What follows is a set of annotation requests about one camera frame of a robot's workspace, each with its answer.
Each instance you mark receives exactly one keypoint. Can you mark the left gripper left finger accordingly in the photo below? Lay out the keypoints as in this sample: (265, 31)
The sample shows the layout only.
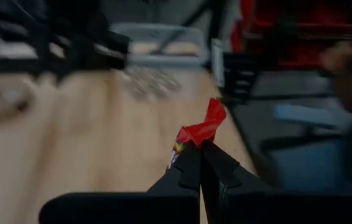
(132, 208)

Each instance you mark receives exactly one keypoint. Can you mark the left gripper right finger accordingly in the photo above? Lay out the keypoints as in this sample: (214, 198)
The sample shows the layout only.
(272, 208)

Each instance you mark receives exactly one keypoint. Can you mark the red candy packet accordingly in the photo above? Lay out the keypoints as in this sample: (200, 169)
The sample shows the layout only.
(204, 129)

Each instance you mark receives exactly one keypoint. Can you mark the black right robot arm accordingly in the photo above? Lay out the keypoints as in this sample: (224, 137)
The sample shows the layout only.
(79, 40)

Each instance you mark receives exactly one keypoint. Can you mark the blue chair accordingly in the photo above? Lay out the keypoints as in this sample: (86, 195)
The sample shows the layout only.
(313, 161)

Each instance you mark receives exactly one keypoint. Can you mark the red shelving unit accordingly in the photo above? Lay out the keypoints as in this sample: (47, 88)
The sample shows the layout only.
(303, 53)

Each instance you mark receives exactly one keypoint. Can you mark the clear plastic bin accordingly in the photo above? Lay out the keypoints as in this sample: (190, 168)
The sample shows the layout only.
(163, 31)

